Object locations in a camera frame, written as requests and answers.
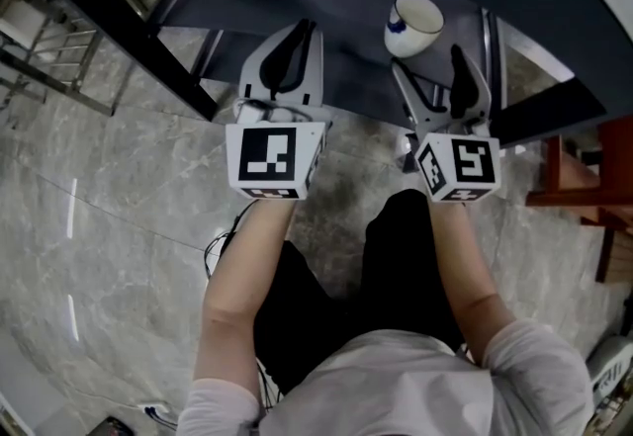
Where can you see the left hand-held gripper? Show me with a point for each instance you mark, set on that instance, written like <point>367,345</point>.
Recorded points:
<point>262,154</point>

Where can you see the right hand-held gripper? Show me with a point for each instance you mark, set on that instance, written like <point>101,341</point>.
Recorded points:
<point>470,162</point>

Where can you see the white ceramic mug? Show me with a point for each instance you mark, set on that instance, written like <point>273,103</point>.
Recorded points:
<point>418,19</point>

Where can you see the person's right forearm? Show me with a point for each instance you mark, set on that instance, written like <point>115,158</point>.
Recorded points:
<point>465,266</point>

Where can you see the person's left forearm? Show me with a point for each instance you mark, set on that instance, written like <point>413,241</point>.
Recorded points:
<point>237,286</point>

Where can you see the brown wooden vanity cabinet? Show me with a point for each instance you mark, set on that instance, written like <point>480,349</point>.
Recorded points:
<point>569,177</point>

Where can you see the person's black trousers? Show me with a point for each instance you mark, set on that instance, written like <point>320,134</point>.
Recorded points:
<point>386,276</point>

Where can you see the person's white shirt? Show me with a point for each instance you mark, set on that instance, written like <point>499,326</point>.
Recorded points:
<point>395,389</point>

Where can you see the grey white machine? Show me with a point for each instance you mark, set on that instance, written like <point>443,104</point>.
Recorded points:
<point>610,374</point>

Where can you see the white power strip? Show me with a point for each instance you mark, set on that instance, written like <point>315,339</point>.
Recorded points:
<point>153,410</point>

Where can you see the black mesh wastebasket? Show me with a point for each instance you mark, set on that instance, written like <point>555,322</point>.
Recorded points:
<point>115,426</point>

